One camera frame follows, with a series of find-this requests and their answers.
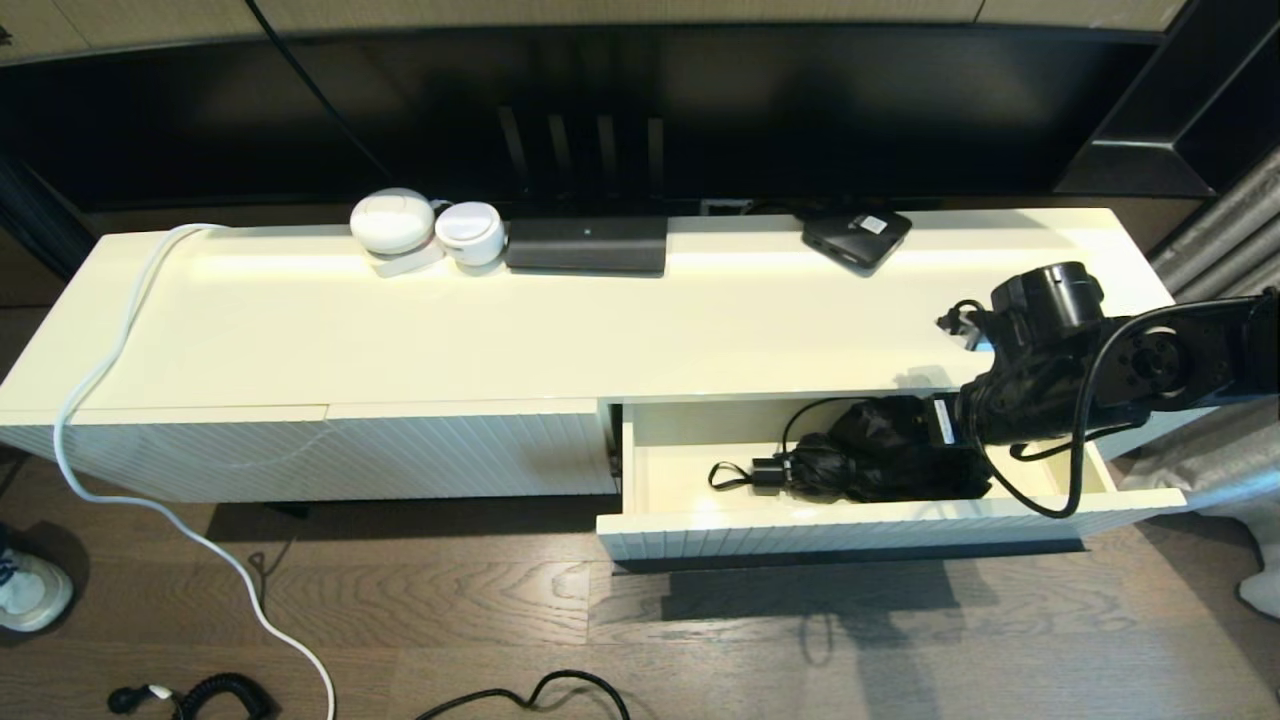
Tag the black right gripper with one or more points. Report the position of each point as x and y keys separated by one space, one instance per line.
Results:
x=1025 y=400

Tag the black umbrella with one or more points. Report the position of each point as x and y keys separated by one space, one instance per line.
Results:
x=870 y=465

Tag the white fluted drawer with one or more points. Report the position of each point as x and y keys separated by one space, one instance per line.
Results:
x=680 y=470

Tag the white TV cabinet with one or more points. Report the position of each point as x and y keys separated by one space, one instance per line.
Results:
x=400 y=332

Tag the black box with white label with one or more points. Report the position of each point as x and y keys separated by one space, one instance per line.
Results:
x=848 y=240

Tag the grey curtain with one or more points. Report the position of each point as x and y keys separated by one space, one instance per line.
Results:
x=1230 y=240

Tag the black television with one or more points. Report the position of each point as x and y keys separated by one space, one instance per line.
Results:
x=700 y=120

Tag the black router with antennas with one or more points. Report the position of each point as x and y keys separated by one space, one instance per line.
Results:
x=585 y=245

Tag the black shelf unit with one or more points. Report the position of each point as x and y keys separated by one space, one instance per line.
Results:
x=1200 y=100
x=40 y=220

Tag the small white round device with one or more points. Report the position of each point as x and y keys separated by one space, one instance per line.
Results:
x=470 y=235

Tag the white flat device base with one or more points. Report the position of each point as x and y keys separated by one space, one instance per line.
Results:
x=405 y=266

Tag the large white dome device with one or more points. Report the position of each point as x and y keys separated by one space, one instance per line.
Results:
x=392 y=222

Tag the white sneaker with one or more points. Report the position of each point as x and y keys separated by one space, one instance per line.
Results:
x=30 y=590

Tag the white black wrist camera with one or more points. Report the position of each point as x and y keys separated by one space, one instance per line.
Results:
x=965 y=325

